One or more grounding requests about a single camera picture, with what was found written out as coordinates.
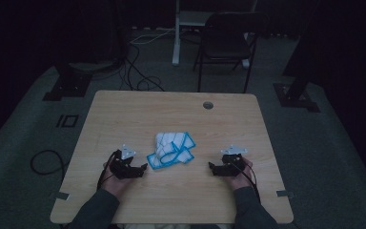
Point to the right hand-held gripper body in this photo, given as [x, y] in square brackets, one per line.
[233, 163]

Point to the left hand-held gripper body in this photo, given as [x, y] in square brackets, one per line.
[124, 168]

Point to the white cloth with blue grid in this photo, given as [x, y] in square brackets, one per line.
[171, 149]

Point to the person's right hand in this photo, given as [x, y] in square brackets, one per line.
[239, 181]

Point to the person's left hand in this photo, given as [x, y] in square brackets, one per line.
[116, 186]

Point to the grey tape piece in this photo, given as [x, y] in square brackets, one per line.
[62, 196]
[284, 193]

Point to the grey table grommet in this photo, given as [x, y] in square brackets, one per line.
[208, 105]

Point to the black metal stand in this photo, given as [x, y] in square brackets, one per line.
[68, 84]
[294, 95]

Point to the grey round stand base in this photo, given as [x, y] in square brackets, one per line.
[92, 66]

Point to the black folding chair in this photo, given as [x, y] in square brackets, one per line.
[225, 38]

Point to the white desk frame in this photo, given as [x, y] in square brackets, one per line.
[176, 38]

